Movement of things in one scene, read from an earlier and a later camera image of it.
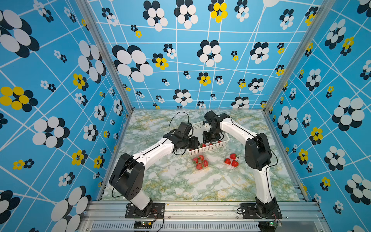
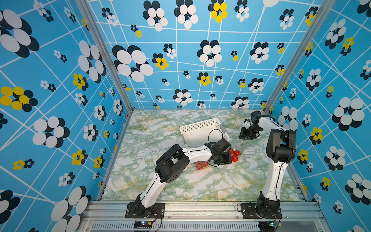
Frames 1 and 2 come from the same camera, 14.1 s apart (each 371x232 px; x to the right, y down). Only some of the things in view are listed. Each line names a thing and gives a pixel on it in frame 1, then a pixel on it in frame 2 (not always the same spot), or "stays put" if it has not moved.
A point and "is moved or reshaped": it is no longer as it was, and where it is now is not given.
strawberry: (227, 161) is moved or reshaped
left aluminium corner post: (92, 23) stays put
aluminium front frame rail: (302, 216) stays put
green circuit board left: (142, 224) stays put
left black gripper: (194, 143) to (228, 160)
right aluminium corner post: (320, 14) stays put
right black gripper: (206, 138) to (243, 136)
